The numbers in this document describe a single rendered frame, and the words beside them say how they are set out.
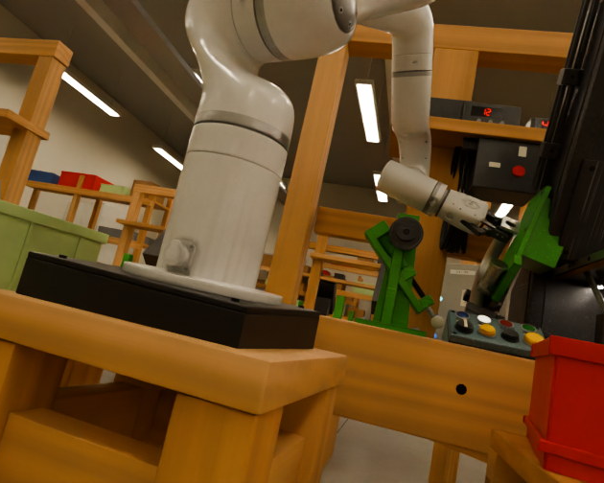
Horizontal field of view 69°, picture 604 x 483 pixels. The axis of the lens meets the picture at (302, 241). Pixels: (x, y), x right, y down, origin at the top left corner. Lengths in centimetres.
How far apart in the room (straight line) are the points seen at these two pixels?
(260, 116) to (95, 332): 28
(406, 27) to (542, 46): 74
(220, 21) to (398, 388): 58
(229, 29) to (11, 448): 50
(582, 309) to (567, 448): 77
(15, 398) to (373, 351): 49
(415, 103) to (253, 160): 62
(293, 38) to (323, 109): 99
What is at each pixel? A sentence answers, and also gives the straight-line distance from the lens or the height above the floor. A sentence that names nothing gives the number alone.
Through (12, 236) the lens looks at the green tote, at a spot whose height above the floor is 91.
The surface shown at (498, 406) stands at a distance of 76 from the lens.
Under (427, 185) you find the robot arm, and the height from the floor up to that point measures 126.
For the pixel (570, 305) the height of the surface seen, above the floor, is 105.
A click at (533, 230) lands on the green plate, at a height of 117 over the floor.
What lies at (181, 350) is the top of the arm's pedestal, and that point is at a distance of 37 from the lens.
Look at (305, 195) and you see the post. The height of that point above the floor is 128.
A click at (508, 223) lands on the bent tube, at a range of 115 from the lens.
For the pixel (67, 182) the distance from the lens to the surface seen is 706.
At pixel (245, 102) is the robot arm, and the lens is 52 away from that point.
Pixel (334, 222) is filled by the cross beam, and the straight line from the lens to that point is 149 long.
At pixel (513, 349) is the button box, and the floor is 91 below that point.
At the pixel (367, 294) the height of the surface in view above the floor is 159.
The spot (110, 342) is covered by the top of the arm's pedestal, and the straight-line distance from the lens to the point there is 41.
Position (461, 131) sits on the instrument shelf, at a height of 150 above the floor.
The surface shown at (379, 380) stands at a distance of 74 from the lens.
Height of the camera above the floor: 88
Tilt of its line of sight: 10 degrees up
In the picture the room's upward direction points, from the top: 12 degrees clockwise
